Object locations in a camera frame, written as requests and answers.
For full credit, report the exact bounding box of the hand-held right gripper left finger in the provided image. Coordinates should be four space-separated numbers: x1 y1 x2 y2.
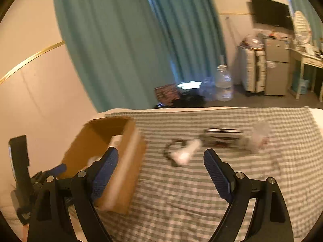
27 146 120 242

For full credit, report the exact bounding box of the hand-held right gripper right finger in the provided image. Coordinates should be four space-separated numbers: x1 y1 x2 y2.
203 148 294 242

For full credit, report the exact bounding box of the grey white checked blanket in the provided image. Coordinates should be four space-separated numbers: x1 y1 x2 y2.
73 106 323 242

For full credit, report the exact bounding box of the dark bead bracelet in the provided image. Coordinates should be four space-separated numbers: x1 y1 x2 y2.
164 139 188 167

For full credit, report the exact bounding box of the narrow teal curtain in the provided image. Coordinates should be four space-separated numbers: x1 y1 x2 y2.
284 0 313 41

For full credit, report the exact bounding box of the clear plastic bag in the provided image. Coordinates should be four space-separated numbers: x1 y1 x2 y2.
242 121 272 155

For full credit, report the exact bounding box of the white pipe fitting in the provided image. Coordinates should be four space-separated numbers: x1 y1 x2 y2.
170 139 202 166

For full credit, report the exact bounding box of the large clear water bottle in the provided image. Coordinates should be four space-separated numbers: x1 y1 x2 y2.
214 55 234 101

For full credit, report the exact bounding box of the white tray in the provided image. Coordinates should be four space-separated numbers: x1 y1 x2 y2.
203 127 246 148

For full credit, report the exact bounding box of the small grey fridge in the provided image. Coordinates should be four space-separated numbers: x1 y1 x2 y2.
264 37 290 96

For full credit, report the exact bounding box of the brown cardboard box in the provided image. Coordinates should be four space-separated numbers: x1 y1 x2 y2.
61 116 148 216

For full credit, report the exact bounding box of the teal window curtain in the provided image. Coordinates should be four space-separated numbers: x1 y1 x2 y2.
52 0 228 113

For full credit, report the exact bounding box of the white dressing table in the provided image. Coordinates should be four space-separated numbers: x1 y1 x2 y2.
290 47 323 100

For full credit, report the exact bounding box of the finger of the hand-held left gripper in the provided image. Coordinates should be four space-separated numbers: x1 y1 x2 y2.
41 163 67 179

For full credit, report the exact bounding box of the black wall television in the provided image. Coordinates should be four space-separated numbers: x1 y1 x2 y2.
249 0 294 29

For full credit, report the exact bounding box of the dark printed box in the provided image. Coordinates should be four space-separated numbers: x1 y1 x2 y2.
154 84 181 106

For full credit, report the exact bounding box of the crumpled clear plastic bottle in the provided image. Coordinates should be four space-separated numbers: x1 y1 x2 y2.
199 77 217 101

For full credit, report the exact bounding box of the light blue bin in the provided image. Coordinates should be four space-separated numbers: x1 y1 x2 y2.
293 78 309 95

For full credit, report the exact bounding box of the white ribbed suitcase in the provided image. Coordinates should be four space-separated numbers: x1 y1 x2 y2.
238 48 267 97

